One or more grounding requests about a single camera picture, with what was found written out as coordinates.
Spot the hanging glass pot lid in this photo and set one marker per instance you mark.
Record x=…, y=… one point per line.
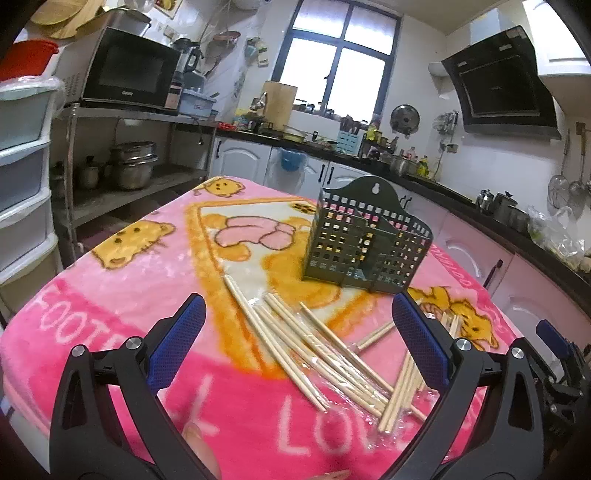
x=404, y=119

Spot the metal shelf rack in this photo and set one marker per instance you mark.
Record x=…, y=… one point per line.
x=92, y=203

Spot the light blue knife holder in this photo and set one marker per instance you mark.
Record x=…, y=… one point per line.
x=349, y=143

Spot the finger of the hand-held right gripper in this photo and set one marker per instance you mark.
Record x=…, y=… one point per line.
x=554, y=339

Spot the stack of steel pots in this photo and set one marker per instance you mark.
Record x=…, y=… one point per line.
x=134, y=173

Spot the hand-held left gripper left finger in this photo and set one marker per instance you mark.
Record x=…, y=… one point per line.
x=178, y=341

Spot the kitchen window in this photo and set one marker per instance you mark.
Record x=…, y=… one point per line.
x=355, y=69

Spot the small steel lidded pot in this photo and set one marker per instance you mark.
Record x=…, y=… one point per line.
x=87, y=175

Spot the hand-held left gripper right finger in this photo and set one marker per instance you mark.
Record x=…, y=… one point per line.
x=420, y=337

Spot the hanging slotted skimmer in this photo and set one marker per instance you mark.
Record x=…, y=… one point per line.
x=577, y=187

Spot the white base cabinets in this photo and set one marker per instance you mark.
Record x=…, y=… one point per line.
x=240, y=159

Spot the light blue plastic box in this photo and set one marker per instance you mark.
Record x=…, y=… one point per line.
x=196, y=104

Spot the clear plastic bag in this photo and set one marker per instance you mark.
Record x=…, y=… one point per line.
x=554, y=235

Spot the steel kettle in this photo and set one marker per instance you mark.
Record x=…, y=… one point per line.
x=484, y=201

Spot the wooden cutting board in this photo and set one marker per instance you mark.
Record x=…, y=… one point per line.
x=279, y=106

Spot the wall socket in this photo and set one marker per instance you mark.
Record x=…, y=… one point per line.
x=451, y=147

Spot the black microwave oven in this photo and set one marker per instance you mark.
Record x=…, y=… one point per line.
x=129, y=69

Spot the steel cooking pot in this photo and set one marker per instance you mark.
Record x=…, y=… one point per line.
x=404, y=165

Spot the pink printed blanket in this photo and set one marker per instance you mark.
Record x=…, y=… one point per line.
x=138, y=286

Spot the blender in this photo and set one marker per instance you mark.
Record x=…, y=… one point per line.
x=187, y=57

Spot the pink base cabinets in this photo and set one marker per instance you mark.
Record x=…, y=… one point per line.
x=471, y=244

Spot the fruit wall picture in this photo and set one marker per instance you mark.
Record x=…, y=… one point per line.
x=166, y=7

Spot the hanging copper pan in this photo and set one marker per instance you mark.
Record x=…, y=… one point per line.
x=226, y=38

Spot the white plastic drawer tower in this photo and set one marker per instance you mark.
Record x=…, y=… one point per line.
x=23, y=161

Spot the black range hood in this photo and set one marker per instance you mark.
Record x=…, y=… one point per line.
x=498, y=83

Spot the yellow oil bottle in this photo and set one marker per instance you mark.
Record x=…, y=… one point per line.
x=423, y=167

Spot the person's left hand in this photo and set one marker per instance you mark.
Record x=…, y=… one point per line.
x=201, y=445

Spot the white upper cabinet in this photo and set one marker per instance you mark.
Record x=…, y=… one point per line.
x=568, y=46

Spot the pile of wooden chopsticks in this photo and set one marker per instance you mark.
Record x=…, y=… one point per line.
x=295, y=341

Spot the blue hanging bin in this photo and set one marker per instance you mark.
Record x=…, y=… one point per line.
x=292, y=160

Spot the tall steel pot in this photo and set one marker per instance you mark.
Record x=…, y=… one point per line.
x=502, y=207

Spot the red plastic basin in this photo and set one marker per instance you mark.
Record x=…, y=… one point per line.
x=23, y=57

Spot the green plastic utensil basket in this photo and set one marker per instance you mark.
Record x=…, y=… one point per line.
x=341, y=230

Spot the steel faucet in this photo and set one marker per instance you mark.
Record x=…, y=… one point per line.
x=259, y=102

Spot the black kitchen countertop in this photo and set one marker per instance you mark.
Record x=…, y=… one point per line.
x=434, y=185

